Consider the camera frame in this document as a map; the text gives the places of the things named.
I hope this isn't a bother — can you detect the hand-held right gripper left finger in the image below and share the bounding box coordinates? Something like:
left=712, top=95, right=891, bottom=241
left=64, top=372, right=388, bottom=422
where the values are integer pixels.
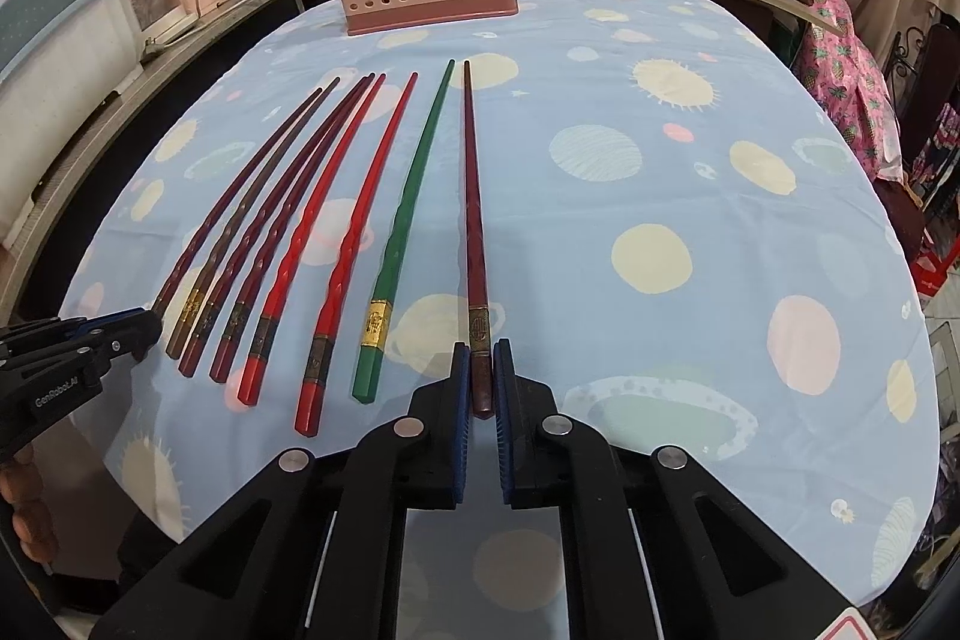
left=90, top=342, right=471, bottom=640

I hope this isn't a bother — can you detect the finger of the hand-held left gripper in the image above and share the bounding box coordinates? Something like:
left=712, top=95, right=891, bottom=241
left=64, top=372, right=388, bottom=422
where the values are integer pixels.
left=0, top=307, right=164, bottom=365

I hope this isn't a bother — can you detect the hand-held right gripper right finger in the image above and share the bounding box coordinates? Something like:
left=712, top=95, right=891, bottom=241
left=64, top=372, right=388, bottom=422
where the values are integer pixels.
left=491, top=340, right=833, bottom=640

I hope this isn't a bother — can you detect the maroon chopstick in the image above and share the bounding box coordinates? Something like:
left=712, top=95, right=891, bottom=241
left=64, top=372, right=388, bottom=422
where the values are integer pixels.
left=178, top=76, right=366, bottom=380
left=208, top=73, right=376, bottom=384
left=165, top=77, right=341, bottom=361
left=460, top=59, right=497, bottom=420
left=152, top=85, right=324, bottom=313

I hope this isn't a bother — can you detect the green chopstick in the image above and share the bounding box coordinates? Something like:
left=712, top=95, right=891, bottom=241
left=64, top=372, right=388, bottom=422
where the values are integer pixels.
left=351, top=58, right=457, bottom=404

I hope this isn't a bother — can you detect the red chopstick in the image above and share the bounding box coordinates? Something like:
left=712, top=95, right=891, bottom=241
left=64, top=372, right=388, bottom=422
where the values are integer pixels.
left=295, top=72, right=419, bottom=438
left=237, top=73, right=388, bottom=406

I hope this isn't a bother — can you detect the white plastic tub blue rim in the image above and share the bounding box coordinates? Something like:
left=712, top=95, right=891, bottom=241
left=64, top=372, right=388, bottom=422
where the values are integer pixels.
left=0, top=0, right=149, bottom=240

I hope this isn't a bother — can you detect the blue planet print tablecloth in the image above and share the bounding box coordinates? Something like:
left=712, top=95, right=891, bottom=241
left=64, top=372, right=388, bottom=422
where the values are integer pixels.
left=58, top=0, right=944, bottom=640

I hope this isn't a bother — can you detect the red and white card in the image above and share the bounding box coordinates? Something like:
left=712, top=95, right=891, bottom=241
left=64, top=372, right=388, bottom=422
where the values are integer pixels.
left=813, top=606, right=875, bottom=640

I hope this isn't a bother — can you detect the red plastic stool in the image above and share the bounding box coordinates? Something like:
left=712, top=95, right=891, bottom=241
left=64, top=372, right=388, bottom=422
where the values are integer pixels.
left=910, top=218, right=960, bottom=305

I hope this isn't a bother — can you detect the pink pineapple print cloth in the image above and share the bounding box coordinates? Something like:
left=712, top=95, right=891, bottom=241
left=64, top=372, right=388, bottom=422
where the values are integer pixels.
left=776, top=0, right=902, bottom=185

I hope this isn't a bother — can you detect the dark metal chair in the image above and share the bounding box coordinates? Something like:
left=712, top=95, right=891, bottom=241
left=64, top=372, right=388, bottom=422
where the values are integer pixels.
left=887, top=19, right=960, bottom=165

